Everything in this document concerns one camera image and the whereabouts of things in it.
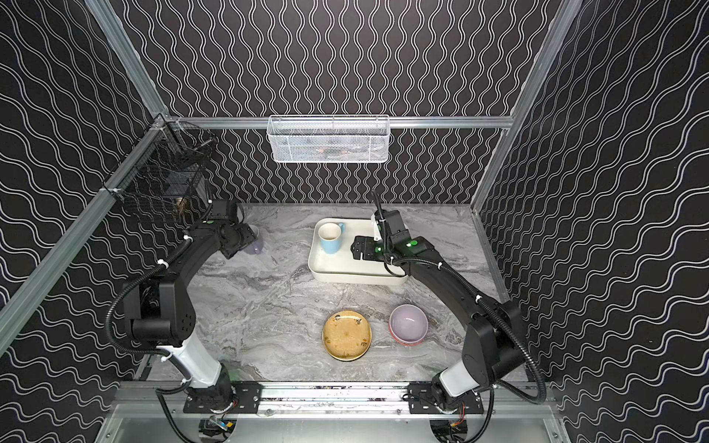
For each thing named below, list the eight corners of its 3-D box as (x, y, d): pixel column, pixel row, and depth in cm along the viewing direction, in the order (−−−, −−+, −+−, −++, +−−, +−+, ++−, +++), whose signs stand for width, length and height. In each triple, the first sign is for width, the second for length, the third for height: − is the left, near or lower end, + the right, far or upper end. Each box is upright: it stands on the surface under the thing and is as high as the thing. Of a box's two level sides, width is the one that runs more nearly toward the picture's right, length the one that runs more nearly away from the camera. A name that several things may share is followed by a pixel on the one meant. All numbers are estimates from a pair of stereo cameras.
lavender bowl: (389, 348, 85) (392, 338, 78) (387, 315, 92) (389, 304, 85) (426, 348, 85) (431, 338, 78) (420, 315, 92) (425, 303, 85)
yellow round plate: (322, 361, 83) (320, 357, 80) (325, 315, 92) (324, 310, 89) (372, 361, 82) (372, 357, 80) (370, 315, 92) (370, 310, 89)
